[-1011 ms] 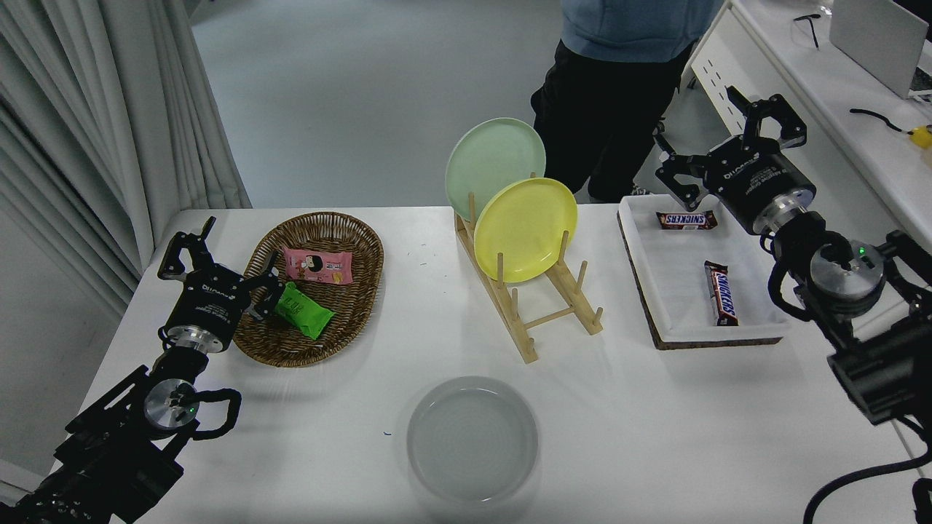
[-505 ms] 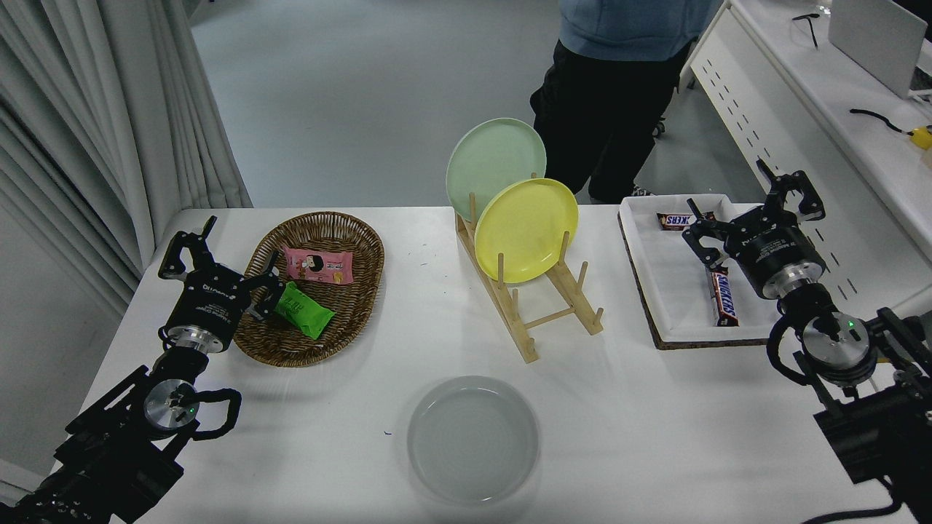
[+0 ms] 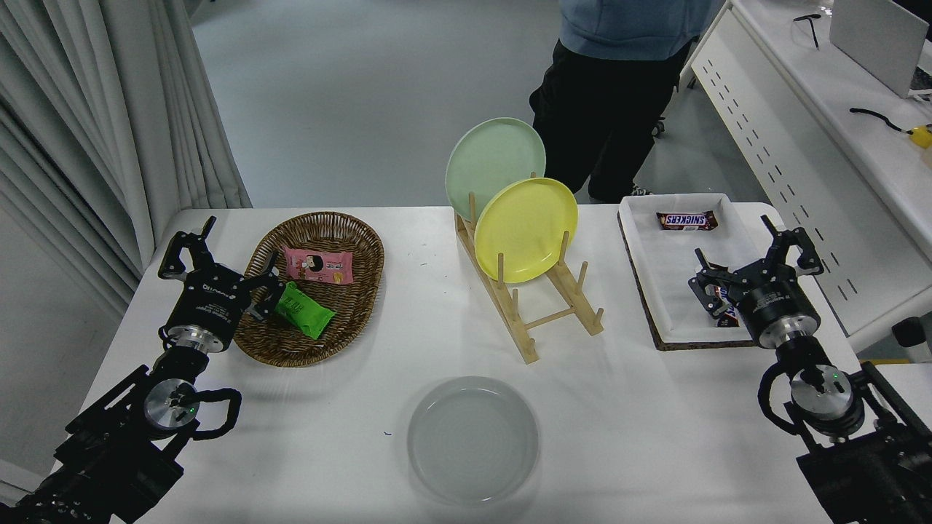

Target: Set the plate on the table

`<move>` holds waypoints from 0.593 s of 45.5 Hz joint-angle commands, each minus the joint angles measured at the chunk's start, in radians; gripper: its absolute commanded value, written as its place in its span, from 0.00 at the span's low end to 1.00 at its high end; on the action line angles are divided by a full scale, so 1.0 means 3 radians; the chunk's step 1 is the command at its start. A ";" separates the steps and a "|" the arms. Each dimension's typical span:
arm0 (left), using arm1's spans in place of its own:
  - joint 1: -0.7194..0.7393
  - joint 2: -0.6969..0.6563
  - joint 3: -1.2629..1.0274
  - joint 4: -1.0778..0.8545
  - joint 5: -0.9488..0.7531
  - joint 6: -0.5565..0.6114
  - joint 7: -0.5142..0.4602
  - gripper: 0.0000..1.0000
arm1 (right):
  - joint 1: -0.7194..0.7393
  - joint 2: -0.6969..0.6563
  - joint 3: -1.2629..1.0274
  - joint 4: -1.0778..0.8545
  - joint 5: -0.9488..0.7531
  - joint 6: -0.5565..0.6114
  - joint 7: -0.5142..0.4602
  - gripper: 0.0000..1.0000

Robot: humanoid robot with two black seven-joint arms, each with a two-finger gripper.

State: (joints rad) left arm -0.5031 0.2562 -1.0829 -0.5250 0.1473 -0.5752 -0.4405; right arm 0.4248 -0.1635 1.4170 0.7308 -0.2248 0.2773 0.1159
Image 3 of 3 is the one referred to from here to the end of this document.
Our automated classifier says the white side table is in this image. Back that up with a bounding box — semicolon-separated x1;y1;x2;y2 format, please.
870;362;932;430

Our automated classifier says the black cylinder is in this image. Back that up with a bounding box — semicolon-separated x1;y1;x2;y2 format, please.
892;317;932;363

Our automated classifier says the grey round plate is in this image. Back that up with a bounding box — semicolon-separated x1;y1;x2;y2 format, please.
407;376;540;506

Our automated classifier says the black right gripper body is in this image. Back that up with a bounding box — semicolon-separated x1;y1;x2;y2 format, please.
730;266;822;347

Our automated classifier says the silver laptop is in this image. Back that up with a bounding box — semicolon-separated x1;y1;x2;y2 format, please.
829;0;932;100

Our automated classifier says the wooden plate rack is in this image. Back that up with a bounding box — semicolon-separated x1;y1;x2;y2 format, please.
454;171;607;365

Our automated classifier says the pink snack packet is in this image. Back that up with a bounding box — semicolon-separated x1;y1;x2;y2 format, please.
283;246;355;286

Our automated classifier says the pale green round plate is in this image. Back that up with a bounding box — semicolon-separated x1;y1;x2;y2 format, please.
444;117;547;223

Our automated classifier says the white tray with cork base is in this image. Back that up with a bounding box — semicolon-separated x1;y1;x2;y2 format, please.
617;193;773;352

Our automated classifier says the white desk with slotted panel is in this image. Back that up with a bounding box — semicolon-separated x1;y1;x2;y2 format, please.
654;0;932;354

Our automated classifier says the black cable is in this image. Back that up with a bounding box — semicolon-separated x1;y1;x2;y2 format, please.
849;107;915;135

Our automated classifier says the yellow round plate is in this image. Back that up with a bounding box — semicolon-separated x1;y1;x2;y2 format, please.
473;178;580;285

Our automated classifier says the brown wicker basket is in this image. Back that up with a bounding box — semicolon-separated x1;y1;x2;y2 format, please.
233;211;385;368

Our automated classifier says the pale grey curtain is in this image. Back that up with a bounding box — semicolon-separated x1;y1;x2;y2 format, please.
0;0;253;317

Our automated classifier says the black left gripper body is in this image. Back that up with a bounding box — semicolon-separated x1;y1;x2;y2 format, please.
166;266;253;344

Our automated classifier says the green snack packet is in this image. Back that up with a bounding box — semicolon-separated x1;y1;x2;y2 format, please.
273;281;336;341

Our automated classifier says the brown Snickers bar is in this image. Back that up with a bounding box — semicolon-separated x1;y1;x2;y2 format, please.
656;210;719;232
706;262;742;328

